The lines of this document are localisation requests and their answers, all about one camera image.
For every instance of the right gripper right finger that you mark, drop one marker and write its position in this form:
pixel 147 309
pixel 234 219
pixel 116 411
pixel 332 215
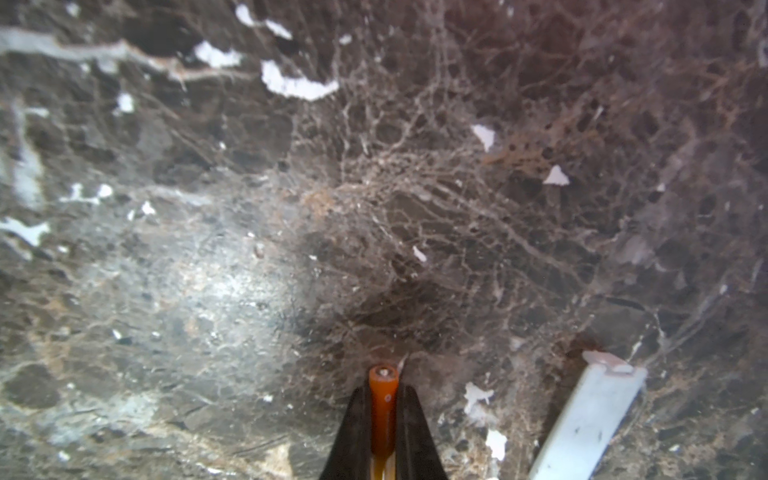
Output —
pixel 416 455

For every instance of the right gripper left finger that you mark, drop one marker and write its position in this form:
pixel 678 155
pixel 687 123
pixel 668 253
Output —
pixel 350 457

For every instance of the orange battery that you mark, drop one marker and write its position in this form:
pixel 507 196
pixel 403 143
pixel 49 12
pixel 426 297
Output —
pixel 383 382

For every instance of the white battery cover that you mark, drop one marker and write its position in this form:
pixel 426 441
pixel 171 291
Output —
pixel 593 413

